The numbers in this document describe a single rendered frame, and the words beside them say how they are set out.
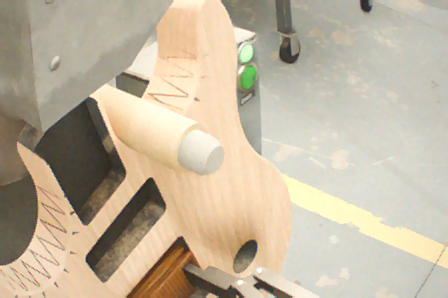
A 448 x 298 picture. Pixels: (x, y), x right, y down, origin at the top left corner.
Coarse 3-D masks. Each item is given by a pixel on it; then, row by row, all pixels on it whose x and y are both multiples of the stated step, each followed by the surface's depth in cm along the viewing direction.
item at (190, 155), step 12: (192, 132) 43; (180, 144) 43; (192, 144) 43; (204, 144) 42; (216, 144) 43; (180, 156) 43; (192, 156) 42; (204, 156) 42; (216, 156) 43; (192, 168) 43; (204, 168) 43; (216, 168) 43
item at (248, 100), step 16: (240, 32) 84; (256, 48) 84; (144, 64) 78; (240, 64) 82; (256, 64) 85; (128, 80) 78; (144, 80) 76; (240, 80) 83; (256, 80) 86; (240, 96) 85; (256, 96) 88; (240, 112) 86; (256, 112) 89; (256, 128) 90; (256, 144) 92
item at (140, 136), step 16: (96, 96) 47; (112, 96) 46; (128, 96) 46; (112, 112) 46; (128, 112) 45; (144, 112) 45; (160, 112) 44; (112, 128) 46; (128, 128) 45; (144, 128) 44; (160, 128) 43; (176, 128) 43; (192, 128) 43; (128, 144) 46; (144, 144) 44; (160, 144) 43; (176, 144) 43; (160, 160) 44; (176, 160) 43
